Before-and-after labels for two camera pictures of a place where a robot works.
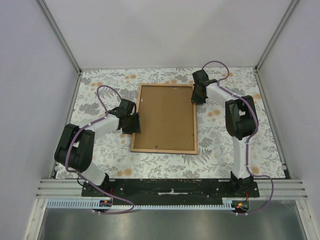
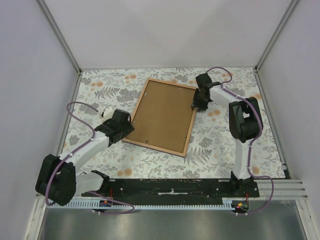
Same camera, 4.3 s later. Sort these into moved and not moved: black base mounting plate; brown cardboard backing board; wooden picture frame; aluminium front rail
Moved: wooden picture frame
Not moved: aluminium front rail; black base mounting plate; brown cardboard backing board
